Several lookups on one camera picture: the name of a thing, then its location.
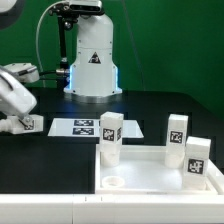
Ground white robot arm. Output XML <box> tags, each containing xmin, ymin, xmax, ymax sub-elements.
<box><xmin>0</xmin><ymin>0</ymin><xmax>39</xmax><ymax>134</ymax></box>

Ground white sheet with tags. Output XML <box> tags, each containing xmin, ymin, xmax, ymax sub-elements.
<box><xmin>48</xmin><ymin>118</ymin><xmax>144</xmax><ymax>138</ymax></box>

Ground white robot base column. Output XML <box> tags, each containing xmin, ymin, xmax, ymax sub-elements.
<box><xmin>64</xmin><ymin>15</ymin><xmax>122</xmax><ymax>103</ymax></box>

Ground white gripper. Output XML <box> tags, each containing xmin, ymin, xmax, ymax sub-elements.
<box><xmin>0</xmin><ymin>68</ymin><xmax>37</xmax><ymax>128</ymax></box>

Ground white square tabletop tray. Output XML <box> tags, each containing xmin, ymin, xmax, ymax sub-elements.
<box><xmin>95</xmin><ymin>145</ymin><xmax>224</xmax><ymax>195</ymax></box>

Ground grey cable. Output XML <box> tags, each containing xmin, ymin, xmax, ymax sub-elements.
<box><xmin>35</xmin><ymin>0</ymin><xmax>68</xmax><ymax>88</ymax></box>

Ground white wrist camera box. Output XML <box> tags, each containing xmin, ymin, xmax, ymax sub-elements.
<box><xmin>4</xmin><ymin>63</ymin><xmax>40</xmax><ymax>83</ymax></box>

